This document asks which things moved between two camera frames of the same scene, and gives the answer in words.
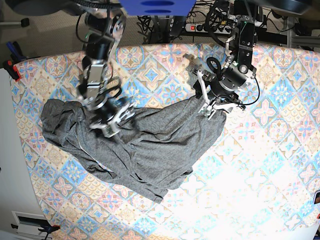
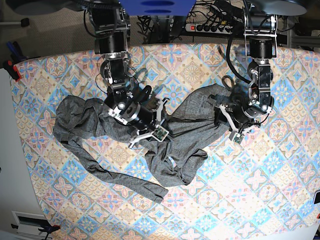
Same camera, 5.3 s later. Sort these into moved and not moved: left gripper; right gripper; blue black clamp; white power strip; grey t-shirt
Moved: grey t-shirt; left gripper; right gripper
Not moved: blue black clamp; white power strip
